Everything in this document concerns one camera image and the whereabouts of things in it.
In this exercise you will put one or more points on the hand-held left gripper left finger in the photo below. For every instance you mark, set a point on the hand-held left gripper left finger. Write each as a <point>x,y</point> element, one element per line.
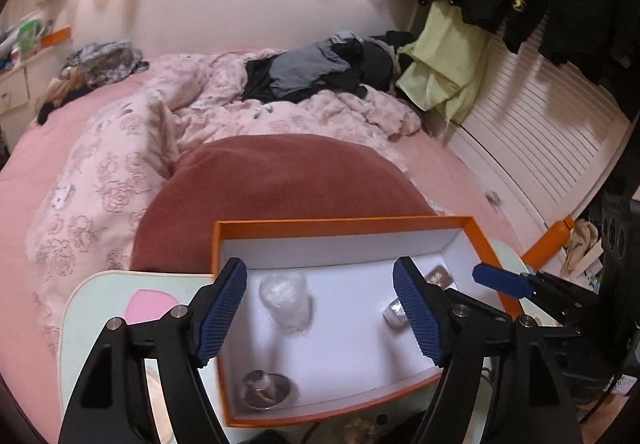
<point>222,309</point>

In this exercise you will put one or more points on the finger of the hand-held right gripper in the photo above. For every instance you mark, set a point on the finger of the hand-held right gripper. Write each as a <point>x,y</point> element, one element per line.
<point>500,278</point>

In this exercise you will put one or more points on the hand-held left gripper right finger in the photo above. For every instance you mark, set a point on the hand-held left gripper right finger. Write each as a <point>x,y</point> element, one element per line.
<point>417,309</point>

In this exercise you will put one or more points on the silver foil packet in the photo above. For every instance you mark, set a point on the silver foil packet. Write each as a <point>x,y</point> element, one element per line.
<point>395,313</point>

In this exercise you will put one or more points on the brown snack packet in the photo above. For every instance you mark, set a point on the brown snack packet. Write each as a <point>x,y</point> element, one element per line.
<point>440,274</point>

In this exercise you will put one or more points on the clear plastic item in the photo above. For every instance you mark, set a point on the clear plastic item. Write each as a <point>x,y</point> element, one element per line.
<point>285,299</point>

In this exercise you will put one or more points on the orange cardboard box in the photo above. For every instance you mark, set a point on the orange cardboard box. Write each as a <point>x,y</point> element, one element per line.
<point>350,349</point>

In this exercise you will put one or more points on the round silver tin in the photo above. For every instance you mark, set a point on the round silver tin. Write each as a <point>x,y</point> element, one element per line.
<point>265,389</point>

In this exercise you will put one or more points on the tan cloth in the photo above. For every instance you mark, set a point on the tan cloth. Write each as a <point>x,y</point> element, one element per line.
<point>582,241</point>

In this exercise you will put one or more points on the black perforated object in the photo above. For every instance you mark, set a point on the black perforated object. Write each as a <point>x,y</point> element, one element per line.
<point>615,234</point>

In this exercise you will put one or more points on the pale green small table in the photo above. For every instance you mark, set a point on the pale green small table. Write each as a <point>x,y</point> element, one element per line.
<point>95,304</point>

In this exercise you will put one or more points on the beige beaded item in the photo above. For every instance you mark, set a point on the beige beaded item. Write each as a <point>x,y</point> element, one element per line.
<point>365,431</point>

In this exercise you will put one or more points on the red knitted cushion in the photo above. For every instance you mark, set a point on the red knitted cushion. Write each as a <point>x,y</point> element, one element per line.
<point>280,184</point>

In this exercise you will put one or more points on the white slatted wardrobe door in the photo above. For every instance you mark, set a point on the white slatted wardrobe door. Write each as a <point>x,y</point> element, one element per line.
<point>540,134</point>

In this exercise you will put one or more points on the pink floral duvet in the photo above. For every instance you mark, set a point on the pink floral duvet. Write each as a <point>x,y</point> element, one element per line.
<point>100,174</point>

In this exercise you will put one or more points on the yellow-green garment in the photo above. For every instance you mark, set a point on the yellow-green garment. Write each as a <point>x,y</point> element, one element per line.
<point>440,64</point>

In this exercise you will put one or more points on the pink bed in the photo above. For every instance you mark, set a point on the pink bed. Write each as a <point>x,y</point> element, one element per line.
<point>30,174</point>

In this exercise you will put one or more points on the black garment pile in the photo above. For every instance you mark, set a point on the black garment pile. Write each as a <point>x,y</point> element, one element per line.
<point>375,64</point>

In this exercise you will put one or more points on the grey garment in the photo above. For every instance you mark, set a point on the grey garment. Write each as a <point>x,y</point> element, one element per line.
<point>300,69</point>

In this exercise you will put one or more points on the brown and black garment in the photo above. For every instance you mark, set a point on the brown and black garment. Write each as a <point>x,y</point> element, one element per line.
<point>62,94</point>

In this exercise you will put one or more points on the patterned grey clothes pile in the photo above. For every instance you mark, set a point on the patterned grey clothes pile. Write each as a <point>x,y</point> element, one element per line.
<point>105,59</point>

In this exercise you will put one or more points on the white padded headboard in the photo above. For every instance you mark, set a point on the white padded headboard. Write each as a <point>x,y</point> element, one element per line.
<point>225,9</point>

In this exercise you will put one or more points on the white nightstand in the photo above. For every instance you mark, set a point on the white nightstand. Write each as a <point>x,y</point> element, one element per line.
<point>15,89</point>

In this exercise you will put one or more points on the orange strip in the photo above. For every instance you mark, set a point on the orange strip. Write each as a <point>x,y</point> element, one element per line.
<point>56,36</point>

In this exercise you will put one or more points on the green packet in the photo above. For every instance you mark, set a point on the green packet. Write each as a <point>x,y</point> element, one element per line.
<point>29,37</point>

